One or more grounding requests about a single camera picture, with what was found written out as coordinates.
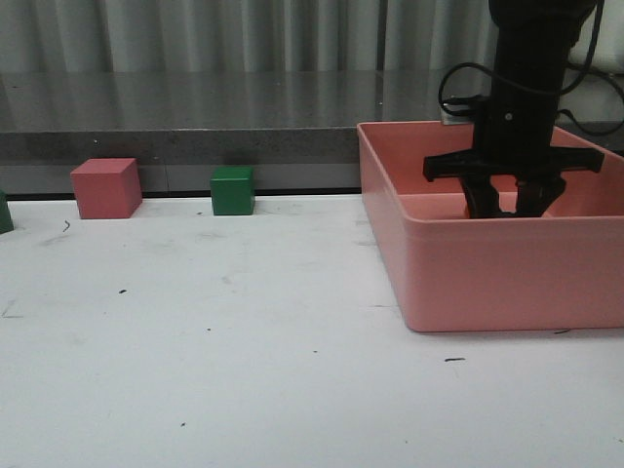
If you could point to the green cube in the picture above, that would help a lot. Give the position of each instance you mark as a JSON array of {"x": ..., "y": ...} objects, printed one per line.
[
  {"x": 232, "y": 190},
  {"x": 6, "y": 221}
]

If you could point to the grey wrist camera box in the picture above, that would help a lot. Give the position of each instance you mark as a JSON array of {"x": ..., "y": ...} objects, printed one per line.
[{"x": 456, "y": 117}]

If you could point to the pink plastic bin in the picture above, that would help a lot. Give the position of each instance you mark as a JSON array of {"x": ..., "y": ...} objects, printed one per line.
[{"x": 451, "y": 273}]

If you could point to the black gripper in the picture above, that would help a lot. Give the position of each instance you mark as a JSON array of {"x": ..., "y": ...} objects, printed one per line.
[{"x": 511, "y": 136}]

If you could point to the white container in background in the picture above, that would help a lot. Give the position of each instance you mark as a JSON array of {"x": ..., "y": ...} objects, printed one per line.
[{"x": 608, "y": 55}]

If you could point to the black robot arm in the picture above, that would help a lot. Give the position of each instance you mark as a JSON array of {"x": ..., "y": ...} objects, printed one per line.
[{"x": 533, "y": 44}]

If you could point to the pink cube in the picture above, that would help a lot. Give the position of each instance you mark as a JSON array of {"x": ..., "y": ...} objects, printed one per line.
[{"x": 107, "y": 188}]

